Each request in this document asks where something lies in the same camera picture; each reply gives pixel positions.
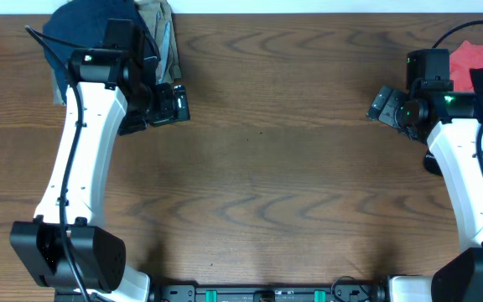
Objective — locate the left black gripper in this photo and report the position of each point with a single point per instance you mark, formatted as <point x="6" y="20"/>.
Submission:
<point x="168" y="112"/>

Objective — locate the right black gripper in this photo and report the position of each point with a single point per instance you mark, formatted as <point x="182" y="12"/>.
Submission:
<point x="397" y="98"/>

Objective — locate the dark blue denim shorts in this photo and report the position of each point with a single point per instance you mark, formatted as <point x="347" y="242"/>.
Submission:
<point x="110" y="67"/>

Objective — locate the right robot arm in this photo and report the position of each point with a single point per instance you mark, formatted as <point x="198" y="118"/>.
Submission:
<point x="447" y="123"/>

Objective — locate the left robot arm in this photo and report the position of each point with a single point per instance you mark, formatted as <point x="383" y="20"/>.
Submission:
<point x="66" y="246"/>

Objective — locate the folded khaki trousers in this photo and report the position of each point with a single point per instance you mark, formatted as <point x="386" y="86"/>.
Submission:
<point x="166" y="42"/>

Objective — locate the red garment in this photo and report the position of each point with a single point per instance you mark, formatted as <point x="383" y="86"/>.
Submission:
<point x="468" y="56"/>

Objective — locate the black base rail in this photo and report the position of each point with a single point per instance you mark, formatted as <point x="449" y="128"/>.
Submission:
<point x="340" y="291"/>

